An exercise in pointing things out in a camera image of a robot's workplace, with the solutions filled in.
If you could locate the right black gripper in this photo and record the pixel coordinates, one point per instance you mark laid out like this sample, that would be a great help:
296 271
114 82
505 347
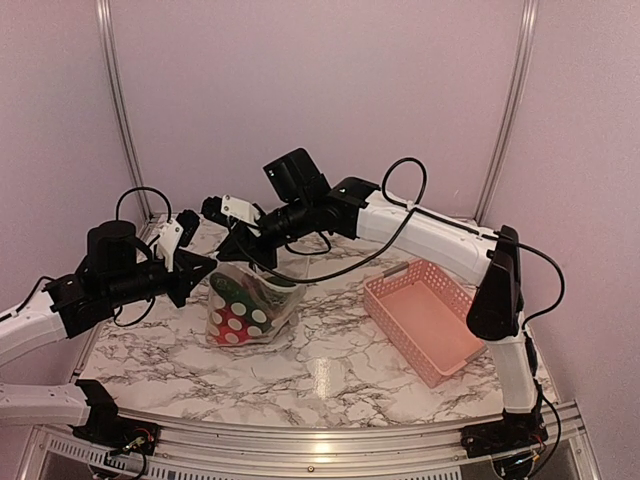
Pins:
265 257

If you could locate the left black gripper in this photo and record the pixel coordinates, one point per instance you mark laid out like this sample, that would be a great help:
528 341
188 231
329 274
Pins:
184 276

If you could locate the clear zip top bag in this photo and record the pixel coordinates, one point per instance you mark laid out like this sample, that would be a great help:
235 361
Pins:
279 315

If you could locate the pink plastic basket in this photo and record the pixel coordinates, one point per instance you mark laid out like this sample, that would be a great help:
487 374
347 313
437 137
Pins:
422 311

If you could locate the dark green cucumber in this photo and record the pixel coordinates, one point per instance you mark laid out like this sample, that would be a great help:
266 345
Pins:
225 290

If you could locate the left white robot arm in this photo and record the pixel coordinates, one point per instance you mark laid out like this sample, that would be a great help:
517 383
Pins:
57 311

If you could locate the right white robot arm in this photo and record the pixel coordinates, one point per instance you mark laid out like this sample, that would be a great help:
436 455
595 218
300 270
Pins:
484 263

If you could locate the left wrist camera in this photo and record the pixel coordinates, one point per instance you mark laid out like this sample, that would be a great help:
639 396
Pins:
174 233

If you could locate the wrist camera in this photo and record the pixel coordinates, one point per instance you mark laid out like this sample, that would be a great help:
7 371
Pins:
222 209
174 233

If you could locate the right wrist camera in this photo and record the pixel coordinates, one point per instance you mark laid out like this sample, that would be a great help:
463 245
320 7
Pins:
222 209

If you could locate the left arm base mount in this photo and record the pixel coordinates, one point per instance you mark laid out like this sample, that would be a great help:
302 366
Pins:
106 427

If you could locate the front aluminium rail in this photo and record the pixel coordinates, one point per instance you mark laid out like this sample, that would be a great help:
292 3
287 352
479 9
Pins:
190 449

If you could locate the left aluminium frame post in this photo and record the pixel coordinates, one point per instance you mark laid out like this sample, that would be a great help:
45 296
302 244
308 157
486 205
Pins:
110 54

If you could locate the aluminium frame post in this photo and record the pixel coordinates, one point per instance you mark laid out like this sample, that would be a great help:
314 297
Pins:
110 54
515 93

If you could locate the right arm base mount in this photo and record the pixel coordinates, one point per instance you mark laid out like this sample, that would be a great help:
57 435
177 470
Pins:
512 431

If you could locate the right aluminium frame post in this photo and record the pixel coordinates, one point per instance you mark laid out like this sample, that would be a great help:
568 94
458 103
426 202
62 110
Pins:
515 93

